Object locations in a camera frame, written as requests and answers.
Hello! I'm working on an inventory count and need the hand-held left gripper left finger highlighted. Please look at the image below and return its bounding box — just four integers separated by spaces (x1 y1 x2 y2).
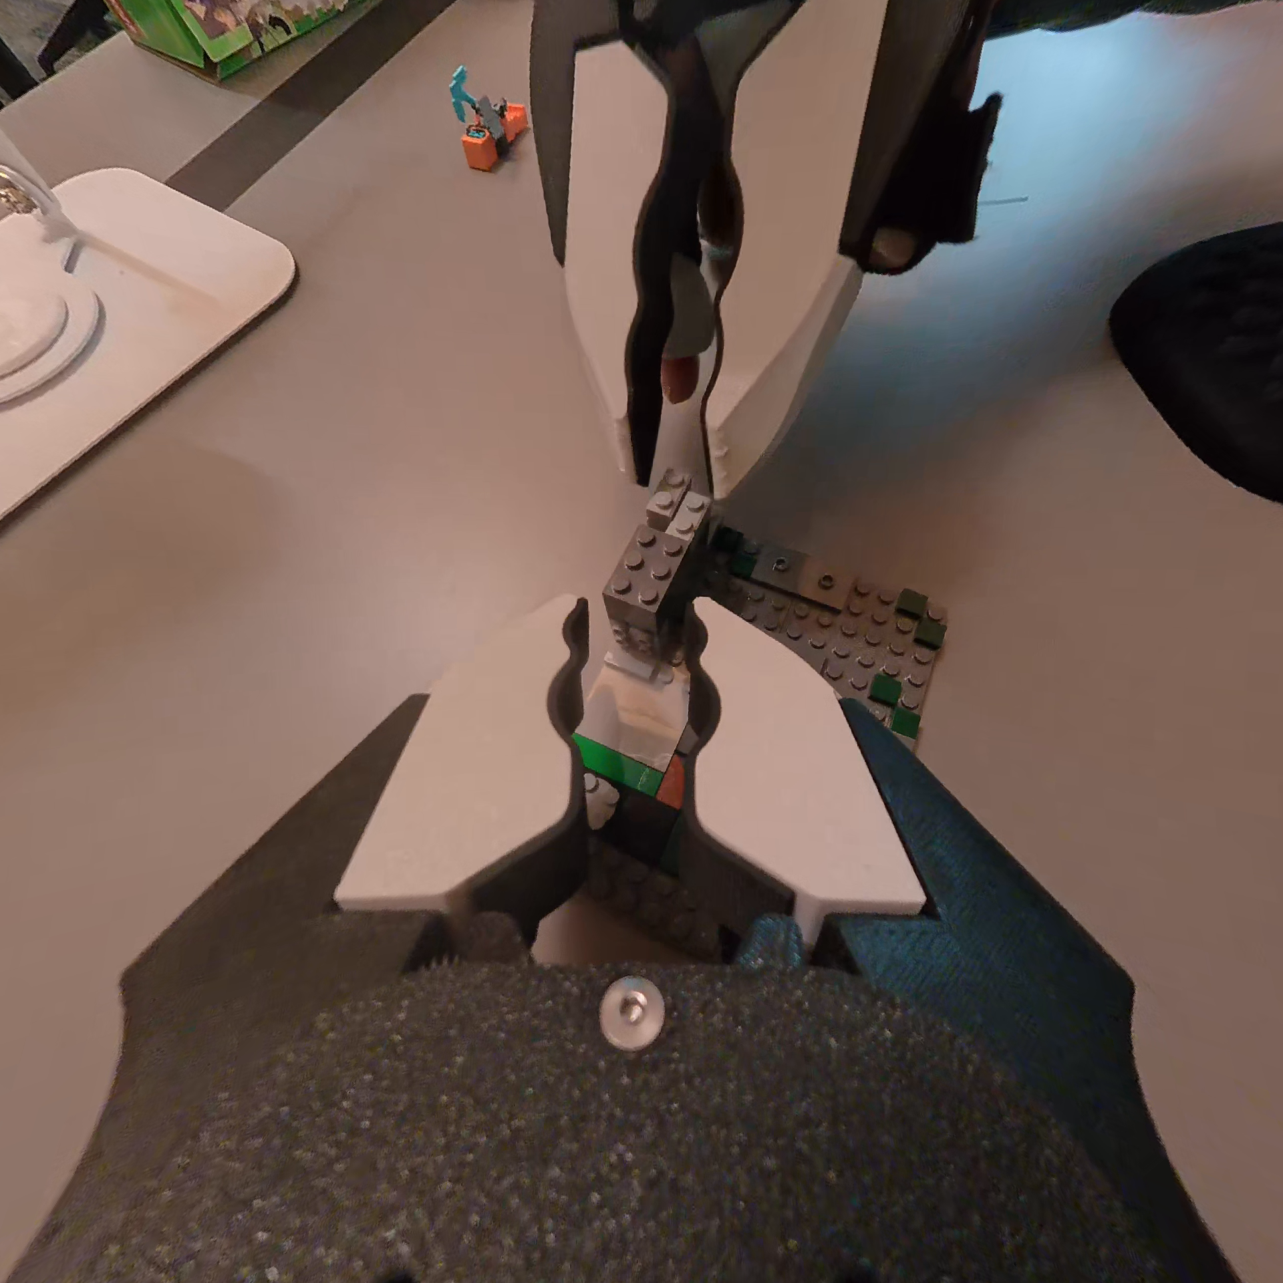
334 591 594 917

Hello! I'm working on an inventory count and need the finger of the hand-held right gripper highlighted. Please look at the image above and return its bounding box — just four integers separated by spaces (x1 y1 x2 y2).
563 19 742 489
697 0 869 500

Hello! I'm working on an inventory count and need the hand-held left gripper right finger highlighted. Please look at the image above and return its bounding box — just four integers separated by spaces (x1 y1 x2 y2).
689 596 927 949

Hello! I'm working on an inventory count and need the brick build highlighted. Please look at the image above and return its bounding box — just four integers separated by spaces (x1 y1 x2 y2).
571 521 952 953

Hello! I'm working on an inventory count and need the light grey square brick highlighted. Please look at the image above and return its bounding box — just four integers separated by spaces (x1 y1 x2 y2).
644 464 715 535

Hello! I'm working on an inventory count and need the grey desk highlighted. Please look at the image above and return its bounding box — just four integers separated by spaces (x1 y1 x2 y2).
0 0 1283 1283

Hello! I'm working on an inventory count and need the person's right hand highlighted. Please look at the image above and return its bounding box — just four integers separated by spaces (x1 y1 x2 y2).
657 165 919 404

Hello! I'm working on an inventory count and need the orange brick figure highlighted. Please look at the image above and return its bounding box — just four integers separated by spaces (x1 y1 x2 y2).
445 65 530 174

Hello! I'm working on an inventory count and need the black mesh office chair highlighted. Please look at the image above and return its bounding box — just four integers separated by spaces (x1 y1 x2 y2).
1106 223 1283 503

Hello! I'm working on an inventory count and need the white book stand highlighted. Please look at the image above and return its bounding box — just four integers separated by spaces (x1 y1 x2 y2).
0 131 298 524

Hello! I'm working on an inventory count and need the green brick set box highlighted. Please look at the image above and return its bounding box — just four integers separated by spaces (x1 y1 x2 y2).
102 0 385 81

